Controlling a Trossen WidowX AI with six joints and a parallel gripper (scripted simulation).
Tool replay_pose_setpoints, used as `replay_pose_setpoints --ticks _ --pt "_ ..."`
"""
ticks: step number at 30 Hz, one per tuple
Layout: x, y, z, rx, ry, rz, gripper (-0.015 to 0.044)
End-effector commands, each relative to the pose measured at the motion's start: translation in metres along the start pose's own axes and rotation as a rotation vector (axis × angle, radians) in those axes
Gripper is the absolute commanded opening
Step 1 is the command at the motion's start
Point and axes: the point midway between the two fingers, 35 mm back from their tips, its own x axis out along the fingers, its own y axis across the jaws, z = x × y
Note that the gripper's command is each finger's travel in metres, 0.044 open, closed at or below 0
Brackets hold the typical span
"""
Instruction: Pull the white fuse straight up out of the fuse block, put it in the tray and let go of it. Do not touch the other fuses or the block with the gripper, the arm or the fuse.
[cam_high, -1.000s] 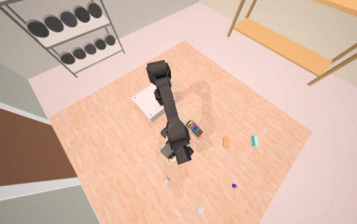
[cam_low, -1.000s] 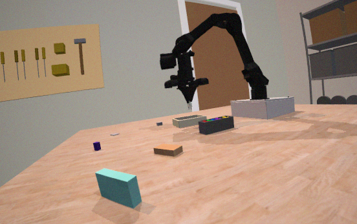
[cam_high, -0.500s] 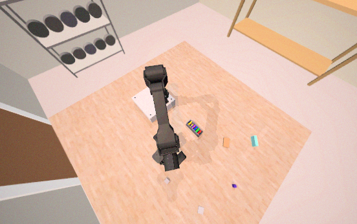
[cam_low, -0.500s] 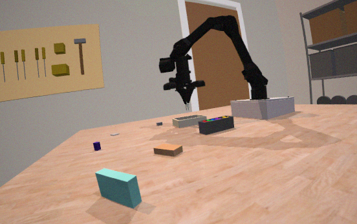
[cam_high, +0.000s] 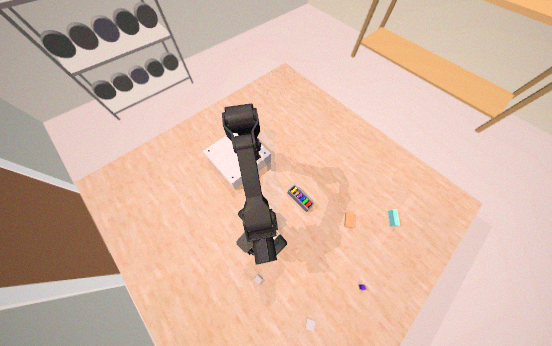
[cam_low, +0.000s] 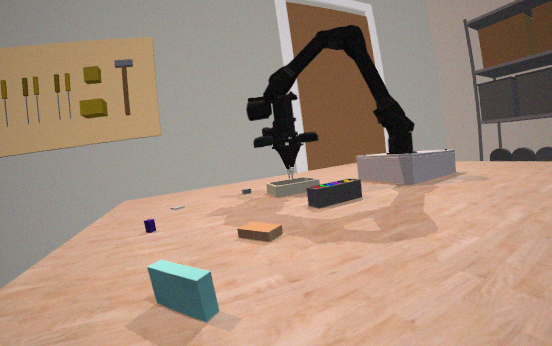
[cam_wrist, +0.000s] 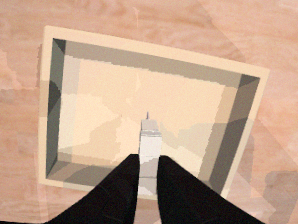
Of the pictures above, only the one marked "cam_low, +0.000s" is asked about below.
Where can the beige shallow tray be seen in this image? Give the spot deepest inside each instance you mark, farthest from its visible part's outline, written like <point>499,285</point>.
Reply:
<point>291,186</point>

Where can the teal rectangular block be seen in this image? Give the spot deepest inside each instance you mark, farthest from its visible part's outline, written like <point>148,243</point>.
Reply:
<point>184,289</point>

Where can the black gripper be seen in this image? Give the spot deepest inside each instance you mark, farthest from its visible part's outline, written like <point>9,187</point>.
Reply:
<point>285,127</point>

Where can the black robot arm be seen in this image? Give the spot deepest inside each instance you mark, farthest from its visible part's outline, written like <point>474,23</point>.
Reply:
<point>391,116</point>

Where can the orange flat block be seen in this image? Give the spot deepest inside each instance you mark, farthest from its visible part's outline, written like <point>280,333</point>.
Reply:
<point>258,231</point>

